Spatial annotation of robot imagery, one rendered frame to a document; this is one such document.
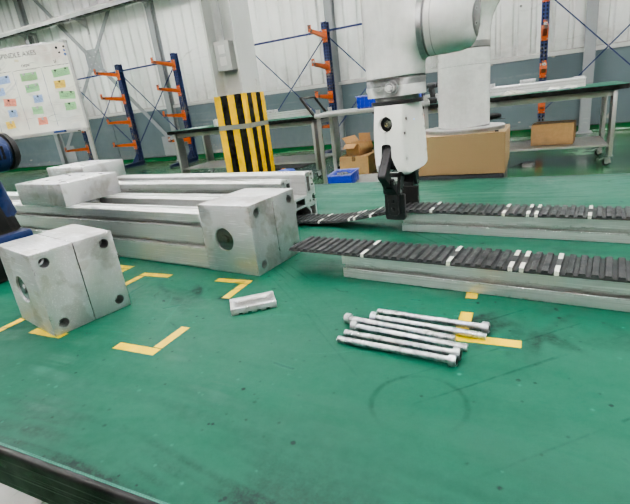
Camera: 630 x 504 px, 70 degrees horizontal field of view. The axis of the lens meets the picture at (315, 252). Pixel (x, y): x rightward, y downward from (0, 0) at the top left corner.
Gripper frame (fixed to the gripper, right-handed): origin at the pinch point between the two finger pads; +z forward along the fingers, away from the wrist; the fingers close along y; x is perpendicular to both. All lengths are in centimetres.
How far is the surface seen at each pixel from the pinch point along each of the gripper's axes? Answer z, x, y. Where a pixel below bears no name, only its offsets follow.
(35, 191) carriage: -7, 61, -24
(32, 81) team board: -74, 545, 237
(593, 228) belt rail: 2.4, -25.8, -1.6
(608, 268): 0.5, -27.4, -19.8
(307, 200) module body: 0.5, 19.5, 2.2
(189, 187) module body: -3.6, 42.1, -4.9
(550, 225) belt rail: 2.0, -21.0, -2.2
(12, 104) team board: -52, 575, 222
